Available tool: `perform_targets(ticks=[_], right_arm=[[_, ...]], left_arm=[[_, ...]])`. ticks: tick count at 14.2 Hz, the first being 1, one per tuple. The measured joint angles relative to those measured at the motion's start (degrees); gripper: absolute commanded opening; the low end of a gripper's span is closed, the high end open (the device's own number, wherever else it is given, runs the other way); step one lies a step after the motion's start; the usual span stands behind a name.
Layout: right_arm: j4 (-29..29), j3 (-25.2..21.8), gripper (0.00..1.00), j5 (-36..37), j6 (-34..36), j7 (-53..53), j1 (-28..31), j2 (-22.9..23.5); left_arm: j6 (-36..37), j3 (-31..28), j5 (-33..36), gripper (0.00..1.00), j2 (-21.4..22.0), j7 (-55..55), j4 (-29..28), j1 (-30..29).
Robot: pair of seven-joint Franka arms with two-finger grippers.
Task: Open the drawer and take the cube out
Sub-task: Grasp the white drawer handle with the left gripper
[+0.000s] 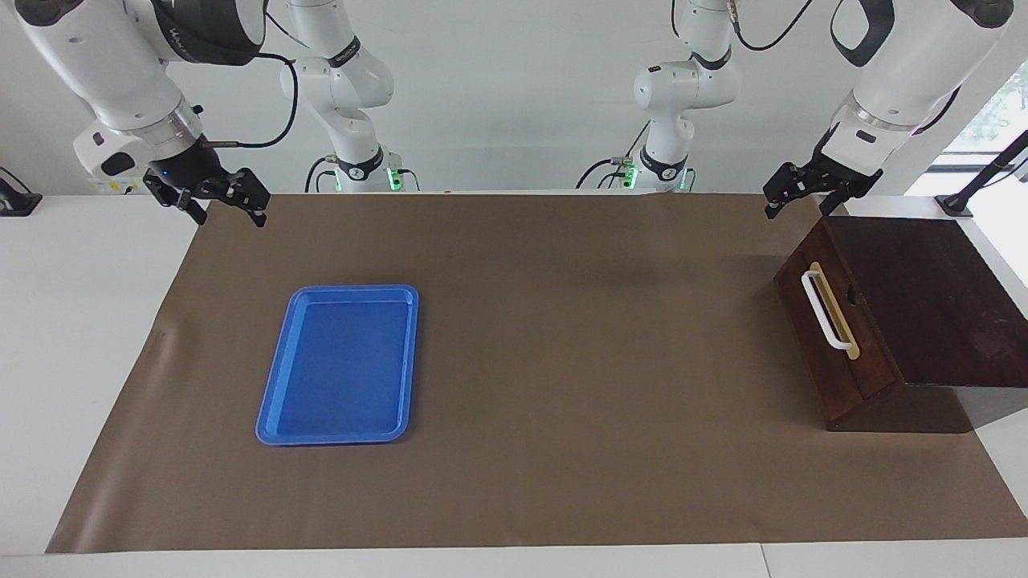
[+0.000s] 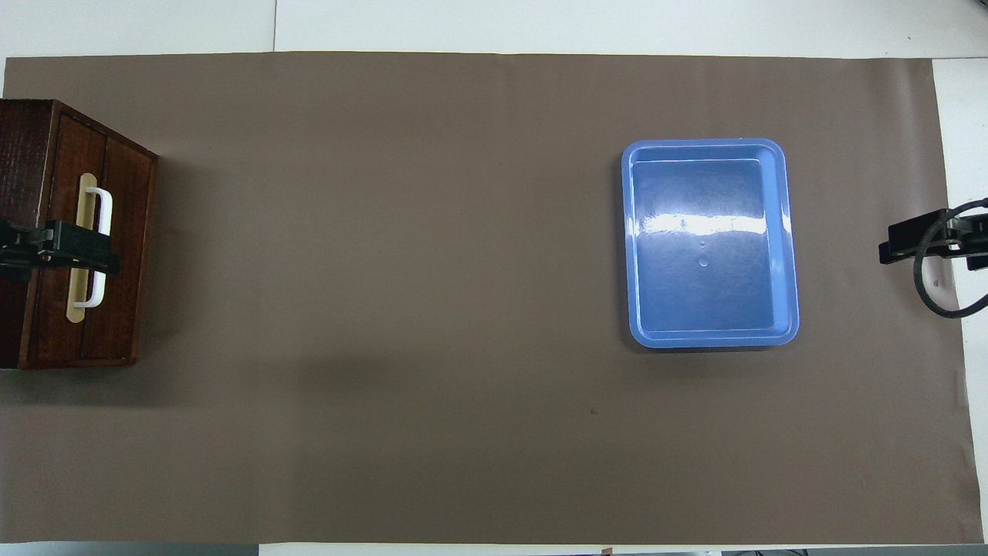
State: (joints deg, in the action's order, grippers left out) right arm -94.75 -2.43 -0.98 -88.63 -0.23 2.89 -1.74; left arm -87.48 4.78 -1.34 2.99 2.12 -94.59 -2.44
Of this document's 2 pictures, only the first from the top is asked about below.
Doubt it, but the dark wooden drawer cabinet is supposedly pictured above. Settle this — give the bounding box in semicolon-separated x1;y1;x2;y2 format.
773;215;1028;434

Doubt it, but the black camera stand with pole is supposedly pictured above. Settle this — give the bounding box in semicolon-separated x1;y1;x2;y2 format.
936;128;1028;218

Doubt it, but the bright window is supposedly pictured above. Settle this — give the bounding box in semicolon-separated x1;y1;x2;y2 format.
904;63;1028;197

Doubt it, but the black right arm base cable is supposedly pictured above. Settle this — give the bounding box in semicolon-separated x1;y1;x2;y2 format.
305;155;340;193

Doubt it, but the wooden drawer with white handle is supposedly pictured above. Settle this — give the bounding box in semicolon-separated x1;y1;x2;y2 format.
776;233;902;428

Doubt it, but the black left arm base cable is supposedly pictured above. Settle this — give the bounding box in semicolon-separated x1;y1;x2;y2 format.
577;120;650;190

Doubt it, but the black clamp base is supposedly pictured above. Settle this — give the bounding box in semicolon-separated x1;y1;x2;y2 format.
0;167;43;218

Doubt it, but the black arm base cable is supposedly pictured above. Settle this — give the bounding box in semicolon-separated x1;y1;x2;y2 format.
305;155;340;193
577;120;650;190

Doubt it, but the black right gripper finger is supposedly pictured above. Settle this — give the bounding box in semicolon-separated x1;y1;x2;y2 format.
221;167;270;228
149;183;208;226

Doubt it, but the brown table mat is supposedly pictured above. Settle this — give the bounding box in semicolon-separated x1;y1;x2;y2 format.
47;193;1028;555

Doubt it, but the blue plastic tray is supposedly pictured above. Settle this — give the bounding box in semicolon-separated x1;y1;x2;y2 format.
255;284;420;446

